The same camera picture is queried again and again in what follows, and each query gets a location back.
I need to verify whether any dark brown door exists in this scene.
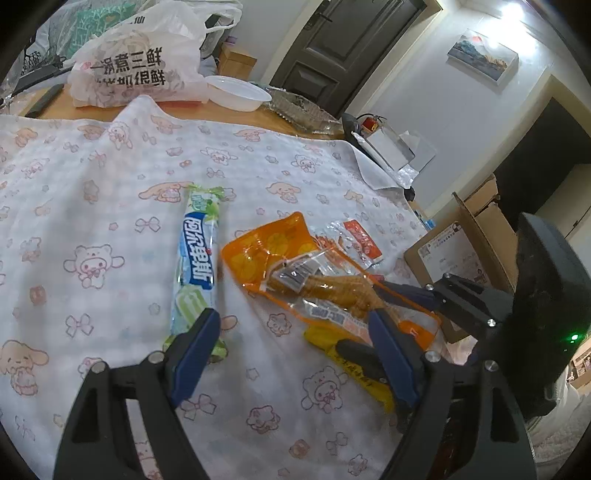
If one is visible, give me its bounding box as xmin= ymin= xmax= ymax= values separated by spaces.
xmin=270 ymin=0 xmax=426 ymax=118

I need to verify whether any red fire extinguisher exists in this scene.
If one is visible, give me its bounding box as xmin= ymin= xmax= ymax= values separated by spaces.
xmin=356 ymin=113 xmax=386 ymax=134

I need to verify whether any clear chicken feet packet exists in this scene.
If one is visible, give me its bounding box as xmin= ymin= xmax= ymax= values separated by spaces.
xmin=262 ymin=248 xmax=386 ymax=328

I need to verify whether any orange snack pouch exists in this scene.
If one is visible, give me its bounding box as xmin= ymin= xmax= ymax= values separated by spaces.
xmin=221 ymin=212 xmax=441 ymax=350

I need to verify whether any brown cardboard box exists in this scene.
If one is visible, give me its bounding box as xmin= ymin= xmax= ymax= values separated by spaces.
xmin=404 ymin=176 xmax=518 ymax=343

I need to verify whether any clear plastic tray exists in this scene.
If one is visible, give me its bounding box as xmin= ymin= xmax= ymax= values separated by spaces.
xmin=264 ymin=86 xmax=344 ymax=137

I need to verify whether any silver red spicy strips packet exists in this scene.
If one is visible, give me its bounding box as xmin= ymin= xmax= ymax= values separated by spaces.
xmin=311 ymin=220 xmax=384 ymax=270

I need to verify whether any white plastic bowl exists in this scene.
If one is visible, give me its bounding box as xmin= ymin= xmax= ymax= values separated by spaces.
xmin=205 ymin=75 xmax=273 ymax=112

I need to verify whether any pink cartoon print tablecloth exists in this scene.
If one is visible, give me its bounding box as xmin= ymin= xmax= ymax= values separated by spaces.
xmin=1 ymin=97 xmax=426 ymax=479

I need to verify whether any yellow cheese cracker packet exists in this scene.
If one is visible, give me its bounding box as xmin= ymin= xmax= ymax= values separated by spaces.
xmin=304 ymin=326 xmax=394 ymax=414

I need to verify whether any black remote control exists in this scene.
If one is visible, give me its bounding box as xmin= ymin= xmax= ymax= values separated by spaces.
xmin=25 ymin=84 xmax=64 ymax=118

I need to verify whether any green blue candy stick packet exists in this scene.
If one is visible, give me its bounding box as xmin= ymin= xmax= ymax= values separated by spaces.
xmin=163 ymin=184 xmax=224 ymax=349

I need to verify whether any mountain picture on wall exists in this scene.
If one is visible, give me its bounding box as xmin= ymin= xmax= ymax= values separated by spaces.
xmin=447 ymin=29 xmax=519 ymax=85

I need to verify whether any teal cushion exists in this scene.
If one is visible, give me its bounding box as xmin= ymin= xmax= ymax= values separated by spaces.
xmin=74 ymin=1 xmax=137 ymax=36

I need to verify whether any white paper packaging pile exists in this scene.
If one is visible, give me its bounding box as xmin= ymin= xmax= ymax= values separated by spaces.
xmin=348 ymin=126 xmax=437 ymax=190

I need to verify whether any white printed plastic bag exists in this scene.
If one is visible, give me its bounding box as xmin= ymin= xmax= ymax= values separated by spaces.
xmin=68 ymin=1 xmax=242 ymax=108

